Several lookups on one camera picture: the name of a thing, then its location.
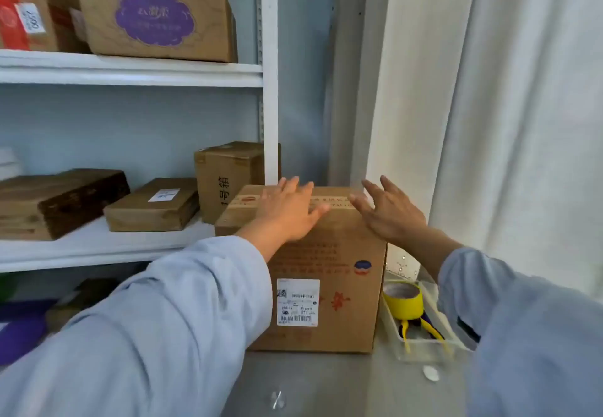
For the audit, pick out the box with purple logo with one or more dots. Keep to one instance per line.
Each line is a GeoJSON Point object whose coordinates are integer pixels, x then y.
{"type": "Point", "coordinates": [151, 18]}

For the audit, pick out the upright small cardboard box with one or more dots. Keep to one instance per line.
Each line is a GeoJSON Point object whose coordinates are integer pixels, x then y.
{"type": "Point", "coordinates": [226, 167]}

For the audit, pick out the dark brown flat box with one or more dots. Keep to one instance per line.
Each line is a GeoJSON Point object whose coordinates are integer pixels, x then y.
{"type": "Point", "coordinates": [61, 200]}

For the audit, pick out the flat brown box white label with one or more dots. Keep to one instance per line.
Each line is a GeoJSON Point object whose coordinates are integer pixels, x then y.
{"type": "Point", "coordinates": [151, 214]}

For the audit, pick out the person's left forearm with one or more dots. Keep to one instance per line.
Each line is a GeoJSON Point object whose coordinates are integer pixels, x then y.
{"type": "Point", "coordinates": [141, 327]}

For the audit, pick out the white foam box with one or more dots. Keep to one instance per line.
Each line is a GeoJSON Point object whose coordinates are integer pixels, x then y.
{"type": "Point", "coordinates": [7, 167]}

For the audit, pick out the small taped brown parcel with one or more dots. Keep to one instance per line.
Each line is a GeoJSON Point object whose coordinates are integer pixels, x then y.
{"type": "Point", "coordinates": [80, 299]}

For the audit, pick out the white curtain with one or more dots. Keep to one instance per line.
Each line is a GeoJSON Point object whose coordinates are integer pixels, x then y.
{"type": "Point", "coordinates": [518, 101]}

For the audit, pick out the green object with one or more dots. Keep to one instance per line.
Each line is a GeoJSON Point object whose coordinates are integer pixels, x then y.
{"type": "Point", "coordinates": [4, 284]}

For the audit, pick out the brown cardboard box red print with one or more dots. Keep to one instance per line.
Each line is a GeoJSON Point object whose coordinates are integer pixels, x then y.
{"type": "Point", "coordinates": [330, 261]}

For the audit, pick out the person's right forearm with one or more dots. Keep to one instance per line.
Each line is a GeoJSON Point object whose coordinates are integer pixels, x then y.
{"type": "Point", "coordinates": [518, 336]}

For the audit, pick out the clear plastic container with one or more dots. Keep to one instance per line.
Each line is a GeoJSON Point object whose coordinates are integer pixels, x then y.
{"type": "Point", "coordinates": [400, 354]}

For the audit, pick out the box with red tape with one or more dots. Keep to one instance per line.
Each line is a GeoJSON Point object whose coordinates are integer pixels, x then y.
{"type": "Point", "coordinates": [52, 2]}

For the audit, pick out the person's left hand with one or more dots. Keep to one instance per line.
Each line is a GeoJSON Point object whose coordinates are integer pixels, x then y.
{"type": "Point", "coordinates": [287, 214]}

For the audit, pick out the person's right hand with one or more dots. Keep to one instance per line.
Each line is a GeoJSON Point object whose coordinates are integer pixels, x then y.
{"type": "Point", "coordinates": [395, 218]}

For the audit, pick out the white metal shelf unit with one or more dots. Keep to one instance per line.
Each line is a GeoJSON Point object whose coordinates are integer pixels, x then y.
{"type": "Point", "coordinates": [141, 72]}

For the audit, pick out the yellow tape roll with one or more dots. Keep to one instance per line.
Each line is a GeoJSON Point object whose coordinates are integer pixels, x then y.
{"type": "Point", "coordinates": [409, 310]}

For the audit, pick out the silver table mount disc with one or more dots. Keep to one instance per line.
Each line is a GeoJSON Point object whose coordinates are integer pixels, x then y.
{"type": "Point", "coordinates": [278, 400]}
{"type": "Point", "coordinates": [431, 373]}

